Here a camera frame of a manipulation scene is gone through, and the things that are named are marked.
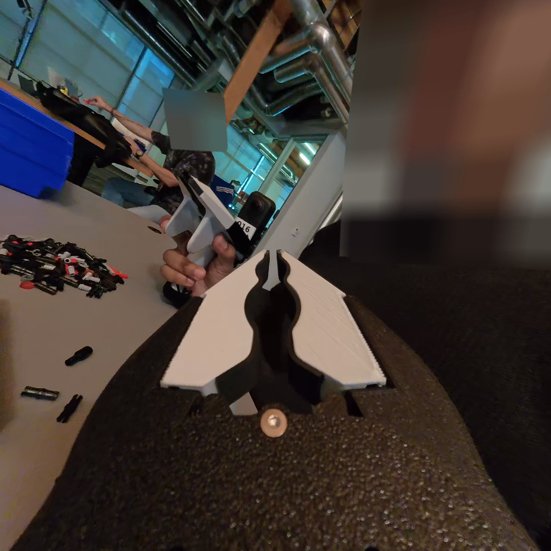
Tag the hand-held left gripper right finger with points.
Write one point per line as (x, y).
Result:
(331, 340)

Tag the black duffel bag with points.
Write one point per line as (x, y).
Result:
(86, 125)

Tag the blue track jacket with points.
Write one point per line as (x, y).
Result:
(221, 189)

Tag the blue plastic bin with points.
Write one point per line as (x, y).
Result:
(30, 150)

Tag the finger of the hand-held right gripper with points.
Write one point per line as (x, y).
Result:
(211, 200)

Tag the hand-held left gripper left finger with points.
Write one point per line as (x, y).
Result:
(215, 340)

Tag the pile of small plastic pins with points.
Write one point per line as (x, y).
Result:
(56, 267)

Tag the wooden work table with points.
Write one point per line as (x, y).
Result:
(142, 168)

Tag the person's right hand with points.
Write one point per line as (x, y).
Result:
(219, 267)

